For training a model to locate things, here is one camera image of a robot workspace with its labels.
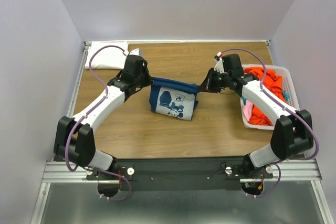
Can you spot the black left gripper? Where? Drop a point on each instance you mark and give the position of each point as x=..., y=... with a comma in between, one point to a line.
x=148, y=80

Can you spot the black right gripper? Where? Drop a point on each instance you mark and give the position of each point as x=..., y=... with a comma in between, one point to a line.
x=208, y=85

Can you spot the navy blue t-shirt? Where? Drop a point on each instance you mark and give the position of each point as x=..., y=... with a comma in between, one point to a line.
x=173, y=98

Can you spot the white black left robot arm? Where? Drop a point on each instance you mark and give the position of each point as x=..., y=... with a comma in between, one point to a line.
x=74, y=141

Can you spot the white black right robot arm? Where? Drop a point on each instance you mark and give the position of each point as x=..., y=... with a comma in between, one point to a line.
x=292, y=134

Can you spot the folded white t-shirt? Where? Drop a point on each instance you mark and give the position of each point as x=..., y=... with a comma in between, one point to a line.
x=109, y=58

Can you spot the pink t-shirt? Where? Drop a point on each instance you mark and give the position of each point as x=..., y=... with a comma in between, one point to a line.
x=247, y=110

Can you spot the orange t-shirt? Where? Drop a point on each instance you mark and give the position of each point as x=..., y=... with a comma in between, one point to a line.
x=273, y=81

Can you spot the turquoise t-shirt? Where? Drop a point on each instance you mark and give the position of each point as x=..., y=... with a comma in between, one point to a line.
x=280, y=93

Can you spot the white plastic laundry basket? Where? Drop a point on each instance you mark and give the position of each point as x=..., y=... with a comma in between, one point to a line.
x=288, y=87

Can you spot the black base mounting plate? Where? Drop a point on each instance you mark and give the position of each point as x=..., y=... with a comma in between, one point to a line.
x=193, y=173

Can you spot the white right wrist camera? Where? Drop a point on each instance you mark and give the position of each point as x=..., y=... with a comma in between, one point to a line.
x=219, y=67

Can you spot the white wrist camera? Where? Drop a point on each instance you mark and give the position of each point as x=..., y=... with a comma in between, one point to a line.
x=219, y=67
x=136, y=52

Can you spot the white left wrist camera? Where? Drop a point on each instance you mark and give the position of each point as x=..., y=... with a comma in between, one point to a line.
x=136, y=52

